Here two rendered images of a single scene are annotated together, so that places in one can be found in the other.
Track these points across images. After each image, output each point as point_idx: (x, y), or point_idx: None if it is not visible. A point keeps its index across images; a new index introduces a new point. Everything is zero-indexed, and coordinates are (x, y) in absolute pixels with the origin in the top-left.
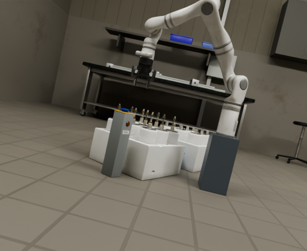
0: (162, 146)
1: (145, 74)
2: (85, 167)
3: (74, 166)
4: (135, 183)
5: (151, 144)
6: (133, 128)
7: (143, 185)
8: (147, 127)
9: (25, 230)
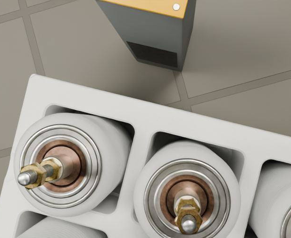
0: (4, 181)
1: None
2: (259, 31)
3: (284, 4)
4: (74, 41)
5: (37, 114)
6: (157, 153)
7: (49, 50)
8: (68, 158)
9: None
